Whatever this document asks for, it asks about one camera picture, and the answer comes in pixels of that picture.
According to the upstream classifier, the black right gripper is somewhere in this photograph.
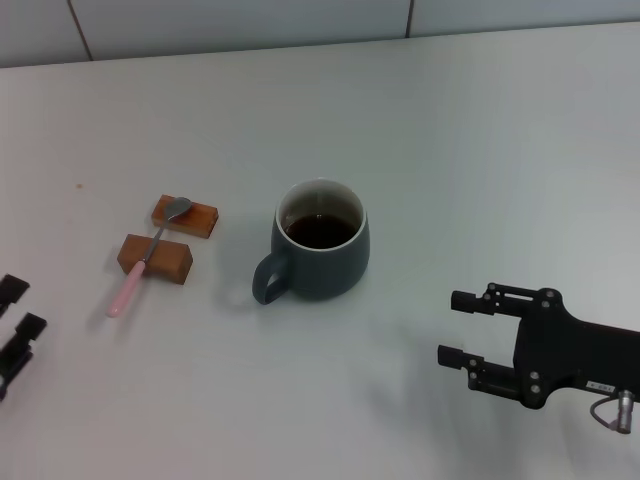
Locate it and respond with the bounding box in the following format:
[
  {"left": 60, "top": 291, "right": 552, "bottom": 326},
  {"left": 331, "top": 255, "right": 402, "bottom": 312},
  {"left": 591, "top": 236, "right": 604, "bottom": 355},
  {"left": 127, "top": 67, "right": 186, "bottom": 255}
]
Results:
[{"left": 436, "top": 282, "right": 640, "bottom": 411}]

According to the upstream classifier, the pink handled metal spoon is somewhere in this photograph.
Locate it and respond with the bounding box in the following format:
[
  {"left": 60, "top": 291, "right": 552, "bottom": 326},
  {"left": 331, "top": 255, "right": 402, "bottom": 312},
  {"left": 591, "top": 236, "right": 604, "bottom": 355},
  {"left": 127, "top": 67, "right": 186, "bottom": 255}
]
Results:
[{"left": 105, "top": 196, "right": 193, "bottom": 318}]

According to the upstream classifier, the grey ceramic cup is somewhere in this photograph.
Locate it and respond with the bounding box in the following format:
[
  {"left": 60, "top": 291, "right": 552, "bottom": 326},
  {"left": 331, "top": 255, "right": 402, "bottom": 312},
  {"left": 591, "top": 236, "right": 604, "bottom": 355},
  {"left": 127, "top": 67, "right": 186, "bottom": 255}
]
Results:
[{"left": 251, "top": 177, "right": 372, "bottom": 305}]

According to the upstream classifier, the plain wooden block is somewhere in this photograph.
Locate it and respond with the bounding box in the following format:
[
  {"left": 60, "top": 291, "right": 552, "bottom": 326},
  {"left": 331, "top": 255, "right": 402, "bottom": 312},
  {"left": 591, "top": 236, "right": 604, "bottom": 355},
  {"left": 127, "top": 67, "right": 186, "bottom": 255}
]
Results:
[{"left": 116, "top": 233, "right": 194, "bottom": 286}]

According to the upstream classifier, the dark coffee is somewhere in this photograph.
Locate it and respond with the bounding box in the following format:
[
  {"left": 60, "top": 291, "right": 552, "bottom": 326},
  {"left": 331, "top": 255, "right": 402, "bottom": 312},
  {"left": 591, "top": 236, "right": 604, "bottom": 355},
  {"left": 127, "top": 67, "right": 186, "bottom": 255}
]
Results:
[{"left": 281, "top": 213, "right": 359, "bottom": 250}]

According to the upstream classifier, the stained wooden block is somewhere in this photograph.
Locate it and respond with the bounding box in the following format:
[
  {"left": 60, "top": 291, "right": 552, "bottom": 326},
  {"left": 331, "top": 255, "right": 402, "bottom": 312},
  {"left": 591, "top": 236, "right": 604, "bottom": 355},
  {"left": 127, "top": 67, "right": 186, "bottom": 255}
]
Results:
[{"left": 150, "top": 194, "right": 221, "bottom": 240}]

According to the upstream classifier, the right gripper cable with plug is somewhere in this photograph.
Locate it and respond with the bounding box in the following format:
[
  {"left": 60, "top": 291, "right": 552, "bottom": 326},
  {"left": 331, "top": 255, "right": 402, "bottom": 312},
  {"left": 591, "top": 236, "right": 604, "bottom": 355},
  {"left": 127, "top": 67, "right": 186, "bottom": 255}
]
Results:
[{"left": 589, "top": 390, "right": 639, "bottom": 434}]

